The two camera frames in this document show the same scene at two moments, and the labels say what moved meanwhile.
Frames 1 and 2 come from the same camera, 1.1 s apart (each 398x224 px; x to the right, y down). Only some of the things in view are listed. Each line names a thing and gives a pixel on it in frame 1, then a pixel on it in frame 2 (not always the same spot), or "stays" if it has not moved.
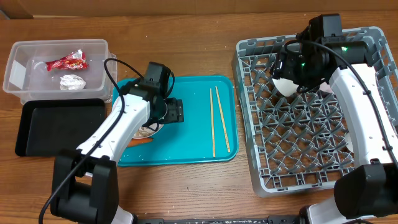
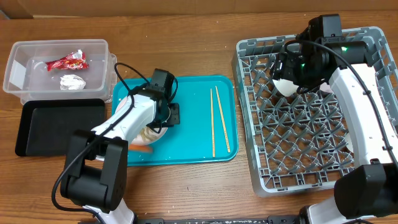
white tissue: x=71 y=82 stays
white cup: x=348 y=141 stays
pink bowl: x=325 y=87 stays
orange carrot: x=135 y=142 to x=140 y=148
